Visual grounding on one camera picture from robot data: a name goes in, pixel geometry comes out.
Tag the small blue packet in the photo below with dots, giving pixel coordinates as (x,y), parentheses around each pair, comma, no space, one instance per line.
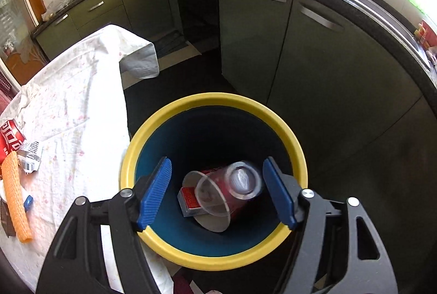
(28,204)

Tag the red and yellow package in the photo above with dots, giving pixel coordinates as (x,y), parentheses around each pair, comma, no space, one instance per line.
(426,33)

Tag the red soda can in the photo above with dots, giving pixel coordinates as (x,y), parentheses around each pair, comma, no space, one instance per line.
(10,140)

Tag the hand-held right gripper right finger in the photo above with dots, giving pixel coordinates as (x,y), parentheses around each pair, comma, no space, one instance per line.
(278,193)

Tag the yellow rimmed blue waste bin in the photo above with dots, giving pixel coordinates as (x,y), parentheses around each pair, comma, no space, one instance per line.
(218,99)

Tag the striped floor mat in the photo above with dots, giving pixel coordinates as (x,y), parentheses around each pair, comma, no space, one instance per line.
(174,48)

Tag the red checked cloth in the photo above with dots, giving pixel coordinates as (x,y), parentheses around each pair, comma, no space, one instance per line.
(5,92)

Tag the steel kitchen sink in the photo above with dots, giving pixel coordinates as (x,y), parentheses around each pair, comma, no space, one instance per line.
(392,14)

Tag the glass door with wooden frame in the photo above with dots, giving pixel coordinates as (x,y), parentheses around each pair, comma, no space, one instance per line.
(15,17)

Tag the red cardboard box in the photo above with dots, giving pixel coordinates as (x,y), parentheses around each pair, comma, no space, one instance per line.
(187,201)

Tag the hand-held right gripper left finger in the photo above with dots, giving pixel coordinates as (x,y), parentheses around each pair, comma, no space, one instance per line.
(155,193)

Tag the clear plastic cup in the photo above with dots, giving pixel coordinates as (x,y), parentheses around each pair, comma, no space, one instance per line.
(240,181)

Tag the green kitchen cabinets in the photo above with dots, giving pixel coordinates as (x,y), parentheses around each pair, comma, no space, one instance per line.
(324,75)

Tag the clear plastic bag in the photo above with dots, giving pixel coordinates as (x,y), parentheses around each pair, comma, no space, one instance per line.
(56,7)

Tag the orange foam net sleeve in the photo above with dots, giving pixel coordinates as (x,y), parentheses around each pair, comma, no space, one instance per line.
(17,205)

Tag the dark brown wrapper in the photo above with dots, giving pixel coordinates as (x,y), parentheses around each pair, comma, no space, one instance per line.
(6,219)

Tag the crumpled silver foil wrapper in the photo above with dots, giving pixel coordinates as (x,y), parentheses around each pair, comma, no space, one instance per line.
(30,154)

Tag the white floral tablecloth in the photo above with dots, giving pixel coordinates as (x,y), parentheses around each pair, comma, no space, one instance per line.
(68,92)

